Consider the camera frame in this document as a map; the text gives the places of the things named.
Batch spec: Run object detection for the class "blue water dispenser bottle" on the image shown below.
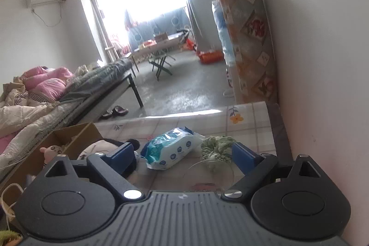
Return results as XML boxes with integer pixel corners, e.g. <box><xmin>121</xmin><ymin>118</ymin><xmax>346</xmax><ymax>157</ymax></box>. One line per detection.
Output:
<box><xmin>212</xmin><ymin>0</ymin><xmax>235</xmax><ymax>62</ymax></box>

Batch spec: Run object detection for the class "beige quilt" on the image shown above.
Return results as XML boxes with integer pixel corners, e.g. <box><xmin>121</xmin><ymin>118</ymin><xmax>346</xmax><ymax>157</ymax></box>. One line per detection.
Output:
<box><xmin>0</xmin><ymin>82</ymin><xmax>61</xmax><ymax>138</ymax></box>

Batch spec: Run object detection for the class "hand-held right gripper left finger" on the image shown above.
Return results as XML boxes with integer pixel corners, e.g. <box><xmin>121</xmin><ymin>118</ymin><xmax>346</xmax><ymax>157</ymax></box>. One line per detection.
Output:
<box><xmin>45</xmin><ymin>142</ymin><xmax>145</xmax><ymax>202</ymax></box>

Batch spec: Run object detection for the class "white water dispenser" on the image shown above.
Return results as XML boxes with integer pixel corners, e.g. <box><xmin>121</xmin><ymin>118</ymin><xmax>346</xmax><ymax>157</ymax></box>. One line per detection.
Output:
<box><xmin>226</xmin><ymin>60</ymin><xmax>241</xmax><ymax>101</ymax></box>

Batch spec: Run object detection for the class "low wooden table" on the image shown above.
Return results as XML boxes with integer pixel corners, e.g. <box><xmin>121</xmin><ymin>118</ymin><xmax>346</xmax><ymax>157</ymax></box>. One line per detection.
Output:
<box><xmin>131</xmin><ymin>36</ymin><xmax>181</xmax><ymax>72</ymax></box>

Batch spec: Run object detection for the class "pink quilt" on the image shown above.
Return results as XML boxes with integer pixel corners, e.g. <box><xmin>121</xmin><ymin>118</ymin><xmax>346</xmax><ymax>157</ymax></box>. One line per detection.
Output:
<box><xmin>24</xmin><ymin>67</ymin><xmax>74</xmax><ymax>99</ymax></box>

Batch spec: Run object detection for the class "grey curtain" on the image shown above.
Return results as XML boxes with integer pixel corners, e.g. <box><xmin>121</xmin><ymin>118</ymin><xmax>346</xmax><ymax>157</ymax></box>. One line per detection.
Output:
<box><xmin>187</xmin><ymin>0</ymin><xmax>204</xmax><ymax>40</ymax></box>

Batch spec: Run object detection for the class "cardboard box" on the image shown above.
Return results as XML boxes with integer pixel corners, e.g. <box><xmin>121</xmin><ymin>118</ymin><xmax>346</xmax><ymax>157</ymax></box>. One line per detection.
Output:
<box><xmin>0</xmin><ymin>123</ymin><xmax>104</xmax><ymax>206</ymax></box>

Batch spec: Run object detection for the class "black bed frame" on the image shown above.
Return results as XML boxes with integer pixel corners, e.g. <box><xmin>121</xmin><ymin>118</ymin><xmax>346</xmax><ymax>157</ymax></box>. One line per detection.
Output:
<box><xmin>95</xmin><ymin>62</ymin><xmax>145</xmax><ymax>121</ymax></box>

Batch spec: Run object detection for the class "clear glass bowl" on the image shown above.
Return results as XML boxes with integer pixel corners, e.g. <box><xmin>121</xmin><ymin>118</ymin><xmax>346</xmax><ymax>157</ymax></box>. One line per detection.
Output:
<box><xmin>188</xmin><ymin>158</ymin><xmax>235</xmax><ymax>197</ymax></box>

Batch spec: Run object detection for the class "folding stool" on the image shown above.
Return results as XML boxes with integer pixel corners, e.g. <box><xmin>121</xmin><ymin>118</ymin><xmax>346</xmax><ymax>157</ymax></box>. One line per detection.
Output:
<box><xmin>148</xmin><ymin>51</ymin><xmax>176</xmax><ymax>82</ymax></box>

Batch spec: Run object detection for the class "red bag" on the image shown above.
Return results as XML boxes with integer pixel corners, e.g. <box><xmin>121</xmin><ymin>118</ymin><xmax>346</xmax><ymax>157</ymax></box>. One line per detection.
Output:
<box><xmin>197</xmin><ymin>50</ymin><xmax>224</xmax><ymax>65</ymax></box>

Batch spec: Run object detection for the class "black-haired plush doll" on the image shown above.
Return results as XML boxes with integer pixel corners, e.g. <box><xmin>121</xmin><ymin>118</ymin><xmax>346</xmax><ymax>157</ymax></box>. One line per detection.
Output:
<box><xmin>76</xmin><ymin>138</ymin><xmax>142</xmax><ymax>177</ymax></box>

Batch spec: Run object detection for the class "dark brown table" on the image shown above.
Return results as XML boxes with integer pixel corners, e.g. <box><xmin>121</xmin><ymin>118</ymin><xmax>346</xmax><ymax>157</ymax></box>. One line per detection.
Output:
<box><xmin>267</xmin><ymin>102</ymin><xmax>293</xmax><ymax>161</ymax></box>

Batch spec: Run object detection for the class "green scrunchie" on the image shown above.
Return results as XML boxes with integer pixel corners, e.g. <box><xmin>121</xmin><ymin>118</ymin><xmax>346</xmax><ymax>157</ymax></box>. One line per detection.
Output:
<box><xmin>200</xmin><ymin>135</ymin><xmax>235</xmax><ymax>170</ymax></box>

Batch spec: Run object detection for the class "green fuzzy item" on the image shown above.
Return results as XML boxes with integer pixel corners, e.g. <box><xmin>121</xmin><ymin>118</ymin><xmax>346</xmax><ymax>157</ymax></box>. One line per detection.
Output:
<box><xmin>0</xmin><ymin>229</ymin><xmax>23</xmax><ymax>245</ymax></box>

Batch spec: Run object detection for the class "small pink plush toy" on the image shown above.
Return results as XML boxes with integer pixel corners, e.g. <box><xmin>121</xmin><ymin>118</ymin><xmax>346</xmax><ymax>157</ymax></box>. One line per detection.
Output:
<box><xmin>39</xmin><ymin>145</ymin><xmax>65</xmax><ymax>169</ymax></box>

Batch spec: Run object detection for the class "white cable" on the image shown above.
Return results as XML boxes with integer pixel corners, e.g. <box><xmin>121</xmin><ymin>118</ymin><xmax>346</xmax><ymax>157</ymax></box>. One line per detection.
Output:
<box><xmin>0</xmin><ymin>183</ymin><xmax>25</xmax><ymax>220</ymax></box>

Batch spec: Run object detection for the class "air conditioner cable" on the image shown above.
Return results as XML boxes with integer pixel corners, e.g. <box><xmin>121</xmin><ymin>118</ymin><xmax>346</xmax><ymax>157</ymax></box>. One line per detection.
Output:
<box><xmin>32</xmin><ymin>2</ymin><xmax>63</xmax><ymax>28</ymax></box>

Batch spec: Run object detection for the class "blue wet wipes packet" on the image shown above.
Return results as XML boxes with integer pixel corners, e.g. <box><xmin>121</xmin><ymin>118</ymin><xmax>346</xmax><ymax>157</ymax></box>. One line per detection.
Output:
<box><xmin>140</xmin><ymin>126</ymin><xmax>206</xmax><ymax>171</ymax></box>

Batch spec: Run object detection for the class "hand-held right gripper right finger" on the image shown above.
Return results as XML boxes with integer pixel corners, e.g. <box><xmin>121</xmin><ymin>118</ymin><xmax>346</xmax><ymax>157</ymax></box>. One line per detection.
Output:
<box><xmin>222</xmin><ymin>142</ymin><xmax>320</xmax><ymax>202</ymax></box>

